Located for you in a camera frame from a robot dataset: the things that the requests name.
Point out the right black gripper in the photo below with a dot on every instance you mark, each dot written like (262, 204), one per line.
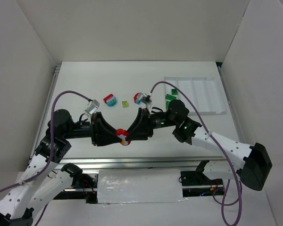
(146, 122)

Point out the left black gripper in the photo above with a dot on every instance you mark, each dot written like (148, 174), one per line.
(95, 129)

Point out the red flower lego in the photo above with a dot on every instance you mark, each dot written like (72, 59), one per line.
(123, 134)

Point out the long green lego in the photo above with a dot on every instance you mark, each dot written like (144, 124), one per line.
(170, 97)

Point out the small green square lego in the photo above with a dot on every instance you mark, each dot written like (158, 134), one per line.
(174, 92)

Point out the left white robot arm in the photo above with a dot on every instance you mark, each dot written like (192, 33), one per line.
(30, 195)

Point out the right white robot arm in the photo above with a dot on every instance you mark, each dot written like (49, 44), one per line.
(251, 162)

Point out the red and blue lego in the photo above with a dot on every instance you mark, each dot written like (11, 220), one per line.
(137, 98)

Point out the light green small lego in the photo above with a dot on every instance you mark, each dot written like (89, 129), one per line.
(125, 104)

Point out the red lego with blue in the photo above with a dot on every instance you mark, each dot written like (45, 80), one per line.
(110, 100)

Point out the white taped cover plate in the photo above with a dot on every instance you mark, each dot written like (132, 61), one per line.
(125, 186)

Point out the white divided tray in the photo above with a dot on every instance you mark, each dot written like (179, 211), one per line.
(203, 92)

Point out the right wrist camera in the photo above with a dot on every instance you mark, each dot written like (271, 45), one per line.
(146, 99)

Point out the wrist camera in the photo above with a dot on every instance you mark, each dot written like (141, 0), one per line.
(92, 107)
(146, 99)

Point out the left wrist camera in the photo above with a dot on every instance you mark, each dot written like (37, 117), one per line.
(92, 107)

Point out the aluminium rail frame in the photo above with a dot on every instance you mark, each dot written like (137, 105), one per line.
(73, 82)

